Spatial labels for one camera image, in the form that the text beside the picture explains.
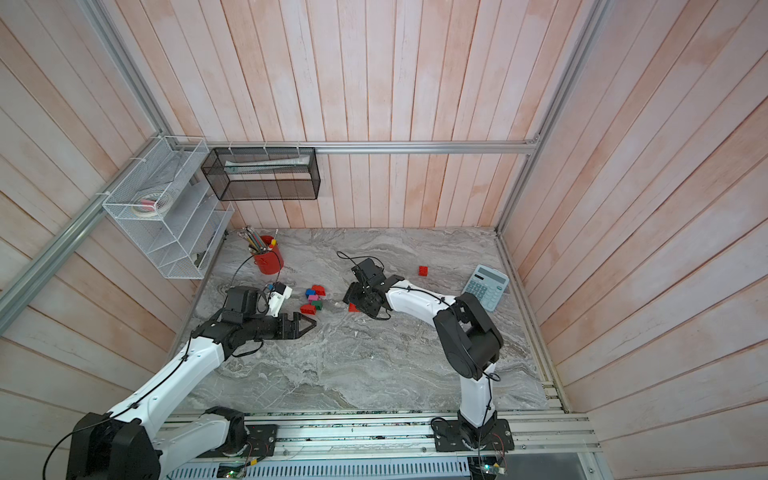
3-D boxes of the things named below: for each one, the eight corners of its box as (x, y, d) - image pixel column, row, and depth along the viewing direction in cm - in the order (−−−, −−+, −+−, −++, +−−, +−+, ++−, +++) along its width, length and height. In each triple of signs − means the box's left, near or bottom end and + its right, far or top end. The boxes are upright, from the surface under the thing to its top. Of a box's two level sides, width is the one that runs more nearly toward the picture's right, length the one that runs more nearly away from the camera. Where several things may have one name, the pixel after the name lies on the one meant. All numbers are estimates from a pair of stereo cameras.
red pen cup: (258, 271, 110) (246, 249, 100) (275, 256, 115) (265, 233, 105) (271, 279, 108) (260, 257, 98) (288, 263, 113) (279, 240, 103)
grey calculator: (460, 295, 103) (463, 290, 100) (476, 268, 111) (479, 262, 108) (493, 313, 99) (497, 307, 96) (508, 283, 107) (511, 277, 104)
